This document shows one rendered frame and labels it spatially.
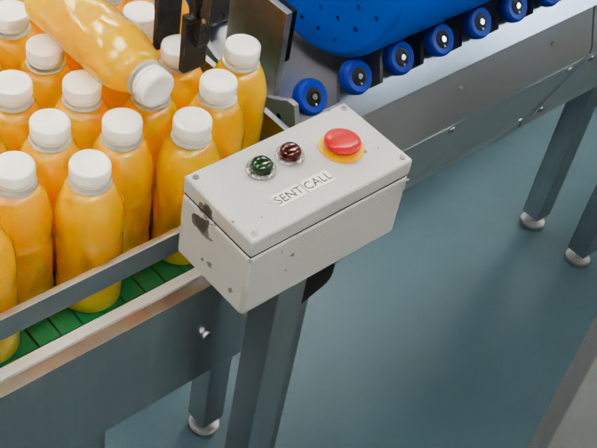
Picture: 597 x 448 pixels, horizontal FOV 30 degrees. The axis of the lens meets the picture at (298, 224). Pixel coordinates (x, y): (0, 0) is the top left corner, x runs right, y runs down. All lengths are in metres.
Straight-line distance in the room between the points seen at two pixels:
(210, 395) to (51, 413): 0.89
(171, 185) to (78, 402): 0.25
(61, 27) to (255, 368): 0.42
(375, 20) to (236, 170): 0.37
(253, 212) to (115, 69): 0.21
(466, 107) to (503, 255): 1.07
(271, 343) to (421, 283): 1.31
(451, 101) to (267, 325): 0.51
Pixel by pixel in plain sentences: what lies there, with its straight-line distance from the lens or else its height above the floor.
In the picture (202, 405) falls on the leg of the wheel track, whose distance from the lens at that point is 2.07.
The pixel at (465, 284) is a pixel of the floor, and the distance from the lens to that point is 2.51.
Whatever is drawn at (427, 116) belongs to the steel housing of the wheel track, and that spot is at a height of 0.86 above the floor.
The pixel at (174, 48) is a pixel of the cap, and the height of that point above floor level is 1.08.
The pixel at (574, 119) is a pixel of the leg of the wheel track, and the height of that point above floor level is 0.34.
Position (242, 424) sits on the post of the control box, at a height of 0.70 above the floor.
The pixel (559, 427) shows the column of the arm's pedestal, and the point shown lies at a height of 0.45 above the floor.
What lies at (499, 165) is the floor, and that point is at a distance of 2.83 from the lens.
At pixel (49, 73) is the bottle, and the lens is 1.18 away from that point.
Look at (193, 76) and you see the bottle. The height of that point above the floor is 1.05.
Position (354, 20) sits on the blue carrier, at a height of 1.03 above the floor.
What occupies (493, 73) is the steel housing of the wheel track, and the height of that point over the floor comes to 0.88.
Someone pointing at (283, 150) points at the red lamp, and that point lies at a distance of 1.04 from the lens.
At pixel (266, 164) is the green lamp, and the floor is 1.11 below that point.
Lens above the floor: 1.80
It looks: 45 degrees down
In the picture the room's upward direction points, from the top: 12 degrees clockwise
